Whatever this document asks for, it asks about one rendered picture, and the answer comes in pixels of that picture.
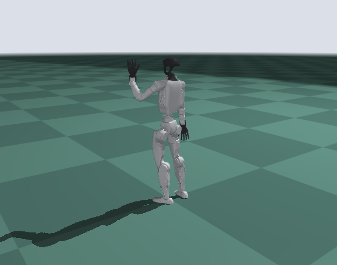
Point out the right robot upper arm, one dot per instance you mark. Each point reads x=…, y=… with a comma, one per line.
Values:
x=182, y=94

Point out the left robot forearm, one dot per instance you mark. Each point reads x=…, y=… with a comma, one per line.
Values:
x=135, y=90

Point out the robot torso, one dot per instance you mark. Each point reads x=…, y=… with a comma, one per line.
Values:
x=169, y=101

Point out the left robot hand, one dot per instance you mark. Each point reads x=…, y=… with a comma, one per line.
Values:
x=132, y=69

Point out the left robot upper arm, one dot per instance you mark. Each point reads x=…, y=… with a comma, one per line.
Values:
x=157, y=86

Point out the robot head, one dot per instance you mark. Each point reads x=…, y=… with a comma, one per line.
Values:
x=171, y=62

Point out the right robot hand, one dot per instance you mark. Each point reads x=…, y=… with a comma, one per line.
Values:
x=184, y=131

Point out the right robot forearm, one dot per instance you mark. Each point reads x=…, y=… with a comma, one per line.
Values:
x=181, y=113

